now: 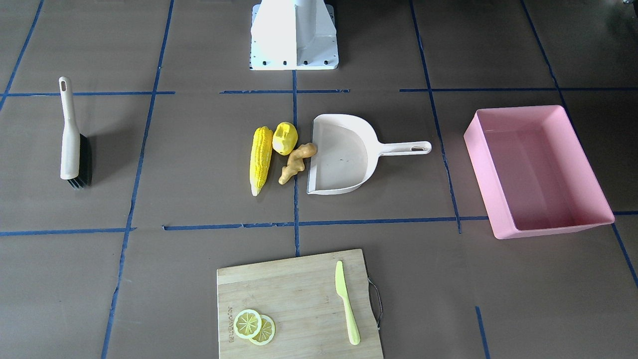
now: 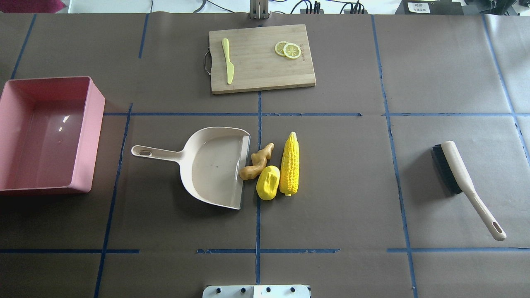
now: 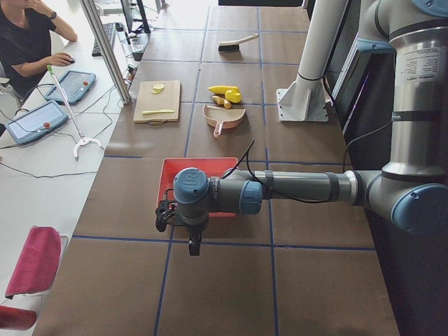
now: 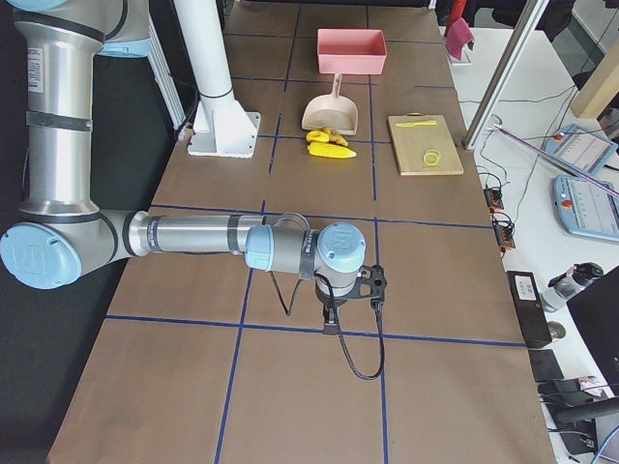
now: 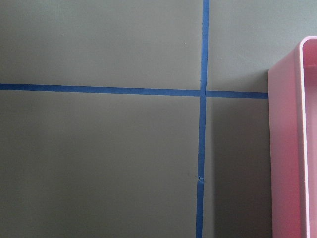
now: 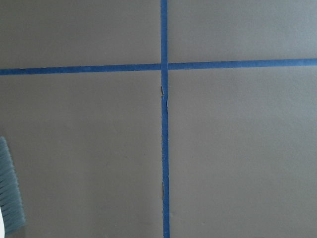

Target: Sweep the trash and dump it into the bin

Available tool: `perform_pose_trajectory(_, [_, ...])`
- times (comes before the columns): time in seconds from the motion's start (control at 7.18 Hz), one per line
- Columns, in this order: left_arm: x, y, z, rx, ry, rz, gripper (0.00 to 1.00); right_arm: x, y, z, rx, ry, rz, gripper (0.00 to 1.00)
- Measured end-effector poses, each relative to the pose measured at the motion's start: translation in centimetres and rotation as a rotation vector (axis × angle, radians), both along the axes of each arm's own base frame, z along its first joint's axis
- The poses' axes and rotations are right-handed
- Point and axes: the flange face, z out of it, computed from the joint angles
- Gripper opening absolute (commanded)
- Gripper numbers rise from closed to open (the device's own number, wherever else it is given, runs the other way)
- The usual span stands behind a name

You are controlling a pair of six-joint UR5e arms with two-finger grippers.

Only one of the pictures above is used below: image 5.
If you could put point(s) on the pink plastic bin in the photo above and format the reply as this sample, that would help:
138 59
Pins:
292 94

